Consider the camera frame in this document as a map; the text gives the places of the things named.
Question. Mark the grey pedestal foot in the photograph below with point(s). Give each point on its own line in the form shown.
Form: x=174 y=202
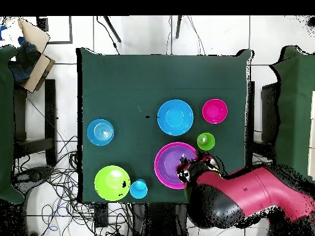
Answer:
x=34 y=173

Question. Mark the green cloth side table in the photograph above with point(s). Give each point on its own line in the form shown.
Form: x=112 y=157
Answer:
x=6 y=123
x=295 y=110

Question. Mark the cardboard box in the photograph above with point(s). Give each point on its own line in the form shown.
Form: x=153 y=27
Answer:
x=34 y=34

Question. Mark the green cup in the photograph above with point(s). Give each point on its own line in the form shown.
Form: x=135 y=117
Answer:
x=208 y=145

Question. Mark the small pink bowl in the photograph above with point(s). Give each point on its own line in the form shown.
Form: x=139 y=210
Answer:
x=214 y=111

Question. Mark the purple bowl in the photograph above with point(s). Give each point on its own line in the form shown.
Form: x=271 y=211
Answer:
x=169 y=164

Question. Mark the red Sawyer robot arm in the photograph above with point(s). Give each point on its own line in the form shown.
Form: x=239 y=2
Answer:
x=258 y=189

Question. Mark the blue cup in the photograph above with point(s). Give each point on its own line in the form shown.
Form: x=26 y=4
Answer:
x=139 y=189

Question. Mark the black floor box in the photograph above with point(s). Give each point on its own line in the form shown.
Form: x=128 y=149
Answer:
x=101 y=216

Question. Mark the large pink bowl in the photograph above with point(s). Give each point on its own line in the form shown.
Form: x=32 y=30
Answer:
x=156 y=169

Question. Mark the black tripod leg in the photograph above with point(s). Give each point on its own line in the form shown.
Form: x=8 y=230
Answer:
x=178 y=27
x=112 y=29

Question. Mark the green bowl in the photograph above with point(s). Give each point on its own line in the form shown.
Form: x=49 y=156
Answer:
x=109 y=183

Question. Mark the dark blue bag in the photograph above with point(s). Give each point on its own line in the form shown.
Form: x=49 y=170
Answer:
x=24 y=64

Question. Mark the small translucent blue bowl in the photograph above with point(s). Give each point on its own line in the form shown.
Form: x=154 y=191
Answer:
x=100 y=132

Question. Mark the large blue bowl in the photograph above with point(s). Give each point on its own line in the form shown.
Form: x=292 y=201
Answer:
x=175 y=118

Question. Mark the dark green tablecloth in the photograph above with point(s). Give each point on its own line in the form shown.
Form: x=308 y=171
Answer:
x=160 y=73

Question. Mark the black chair frame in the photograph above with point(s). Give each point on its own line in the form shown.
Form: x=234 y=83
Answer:
x=50 y=110
x=251 y=110

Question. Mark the black square frame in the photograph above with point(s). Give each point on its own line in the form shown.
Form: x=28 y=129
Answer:
x=71 y=29

